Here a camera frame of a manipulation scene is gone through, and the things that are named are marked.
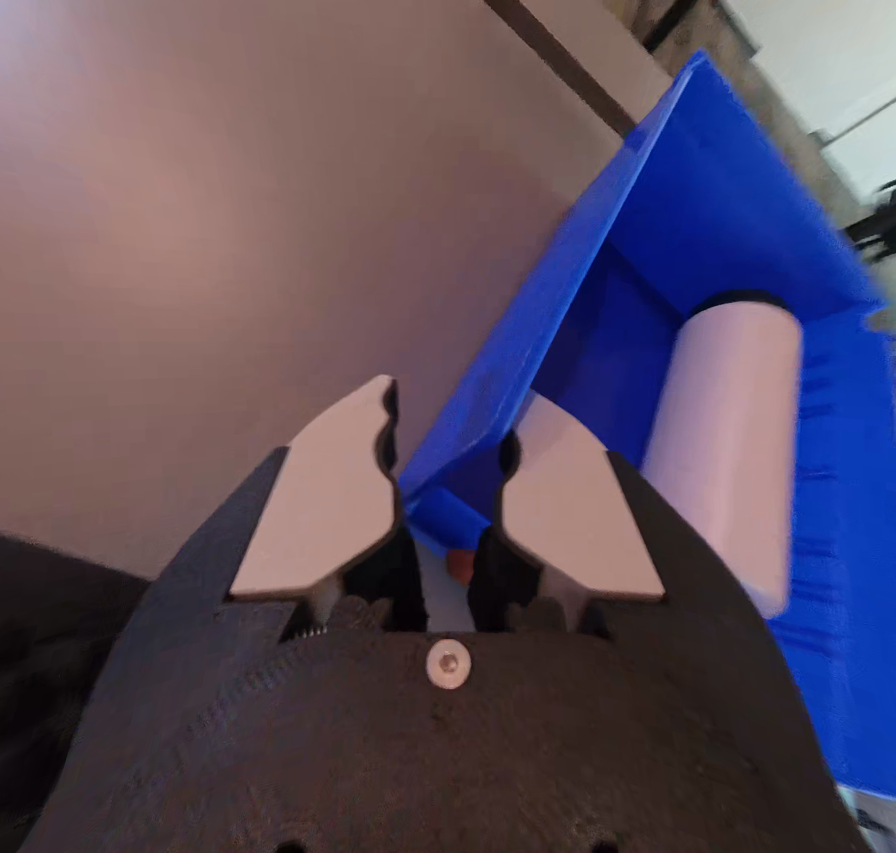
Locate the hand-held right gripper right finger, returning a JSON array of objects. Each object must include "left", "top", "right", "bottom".
[{"left": 494, "top": 390, "right": 667, "bottom": 636}]

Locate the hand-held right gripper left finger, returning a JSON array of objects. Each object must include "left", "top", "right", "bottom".
[{"left": 229, "top": 374, "right": 407, "bottom": 633}]

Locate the white plastic bottle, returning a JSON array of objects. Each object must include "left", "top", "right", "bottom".
[{"left": 639, "top": 300, "right": 805, "bottom": 619}]

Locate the black bottle lid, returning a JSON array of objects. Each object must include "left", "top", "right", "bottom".
[{"left": 692, "top": 291, "right": 791, "bottom": 318}]

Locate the blue plastic bin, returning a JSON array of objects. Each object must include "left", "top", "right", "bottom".
[{"left": 399, "top": 49, "right": 896, "bottom": 798}]

